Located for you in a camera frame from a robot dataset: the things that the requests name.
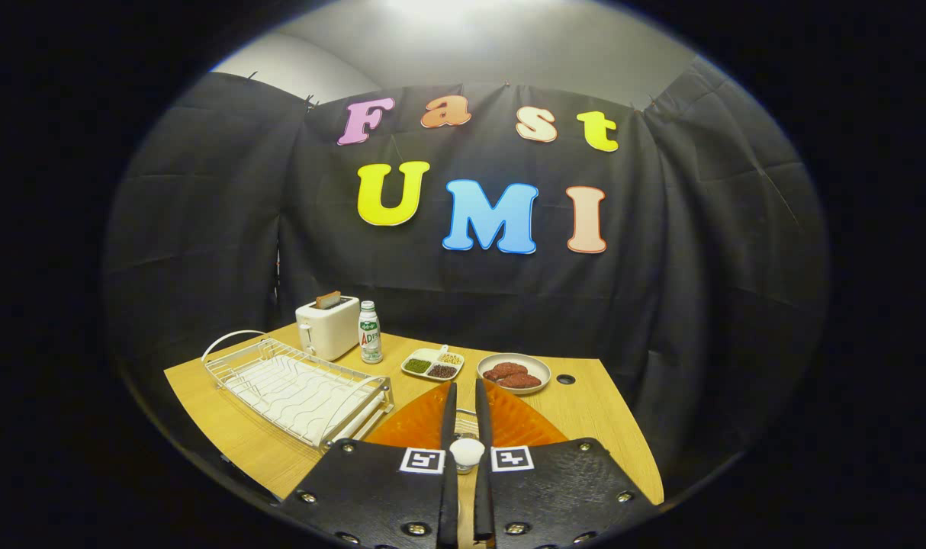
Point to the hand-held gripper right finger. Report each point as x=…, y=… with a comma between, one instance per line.
x=483, y=496

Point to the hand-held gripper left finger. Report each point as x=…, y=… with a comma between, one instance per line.
x=449, y=496

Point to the white divided dish with beans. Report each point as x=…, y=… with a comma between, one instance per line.
x=432, y=364

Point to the beige plate with meat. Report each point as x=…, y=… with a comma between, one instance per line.
x=539, y=370

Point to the red meat piece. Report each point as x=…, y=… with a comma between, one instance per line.
x=506, y=370
x=522, y=380

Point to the white bottle green label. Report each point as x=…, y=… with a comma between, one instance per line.
x=370, y=335

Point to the white toaster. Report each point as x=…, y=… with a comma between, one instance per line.
x=329, y=332

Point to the brown toast slice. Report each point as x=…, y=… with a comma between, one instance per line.
x=328, y=300

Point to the black backdrop cloth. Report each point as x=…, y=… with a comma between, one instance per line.
x=661, y=305

